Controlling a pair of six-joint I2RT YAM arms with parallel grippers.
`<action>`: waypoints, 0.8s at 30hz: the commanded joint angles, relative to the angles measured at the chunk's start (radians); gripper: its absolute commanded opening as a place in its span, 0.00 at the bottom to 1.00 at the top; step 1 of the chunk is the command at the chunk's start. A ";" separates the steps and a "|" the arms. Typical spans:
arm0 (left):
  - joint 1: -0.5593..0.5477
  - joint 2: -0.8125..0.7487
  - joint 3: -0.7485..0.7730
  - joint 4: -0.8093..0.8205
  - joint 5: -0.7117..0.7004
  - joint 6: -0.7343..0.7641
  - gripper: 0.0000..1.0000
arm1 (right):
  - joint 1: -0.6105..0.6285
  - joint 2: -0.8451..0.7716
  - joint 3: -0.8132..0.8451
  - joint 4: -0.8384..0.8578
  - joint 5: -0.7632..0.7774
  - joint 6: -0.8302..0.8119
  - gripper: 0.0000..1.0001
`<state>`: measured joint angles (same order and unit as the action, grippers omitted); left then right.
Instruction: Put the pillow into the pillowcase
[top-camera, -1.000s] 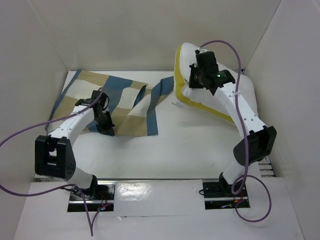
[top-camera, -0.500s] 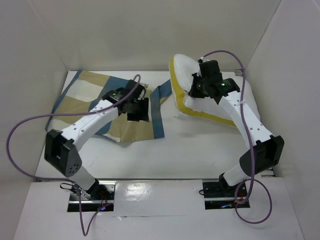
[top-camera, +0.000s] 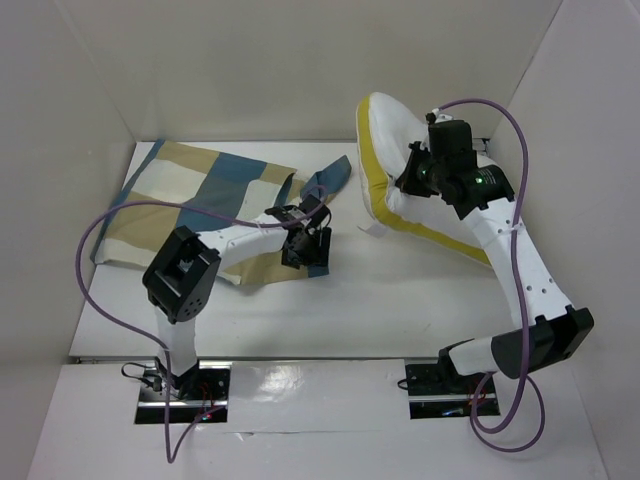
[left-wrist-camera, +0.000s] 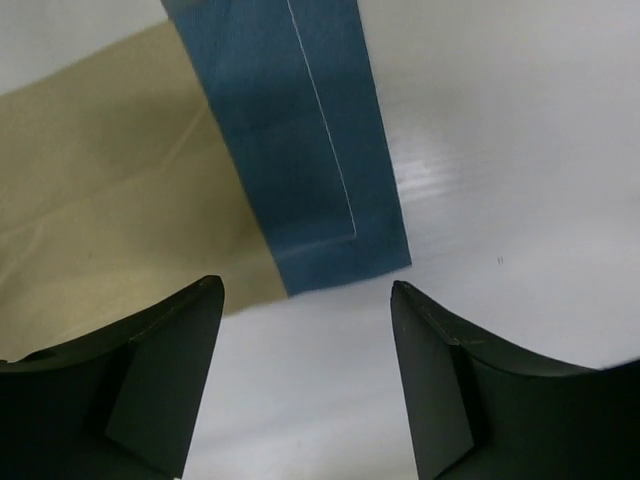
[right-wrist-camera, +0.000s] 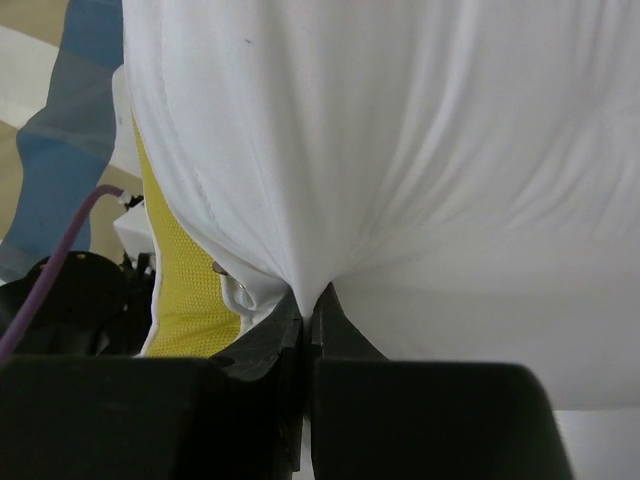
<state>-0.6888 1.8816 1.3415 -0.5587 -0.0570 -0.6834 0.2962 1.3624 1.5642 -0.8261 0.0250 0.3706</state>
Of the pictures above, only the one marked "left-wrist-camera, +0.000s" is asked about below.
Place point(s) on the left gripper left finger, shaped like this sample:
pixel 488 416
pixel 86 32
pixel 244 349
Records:
pixel 118 403

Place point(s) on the blue beige checked pillowcase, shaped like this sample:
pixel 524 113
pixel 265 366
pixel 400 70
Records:
pixel 146 144

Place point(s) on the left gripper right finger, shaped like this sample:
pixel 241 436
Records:
pixel 481 407

